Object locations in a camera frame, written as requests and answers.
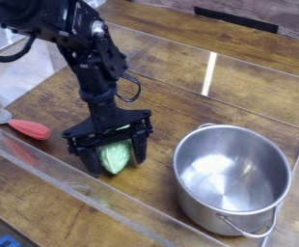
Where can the silver metal pot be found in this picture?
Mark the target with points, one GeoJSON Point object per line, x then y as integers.
{"type": "Point", "coordinates": [233, 178]}

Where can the clear acrylic barrier panel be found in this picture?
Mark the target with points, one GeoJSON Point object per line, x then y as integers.
{"type": "Point", "coordinates": [104, 197]}

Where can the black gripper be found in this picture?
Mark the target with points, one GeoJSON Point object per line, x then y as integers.
{"type": "Point", "coordinates": [109, 125]}

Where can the red handled metal spatula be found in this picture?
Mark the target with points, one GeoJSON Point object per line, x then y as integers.
{"type": "Point", "coordinates": [32, 129]}

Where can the green bitter gourd toy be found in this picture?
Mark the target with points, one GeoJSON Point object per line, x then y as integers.
{"type": "Point", "coordinates": [116, 156]}

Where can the blue object at corner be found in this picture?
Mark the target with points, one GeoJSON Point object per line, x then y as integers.
{"type": "Point", "coordinates": [9, 241]}

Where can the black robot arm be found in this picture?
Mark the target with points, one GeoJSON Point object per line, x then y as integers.
{"type": "Point", "coordinates": [72, 24]}

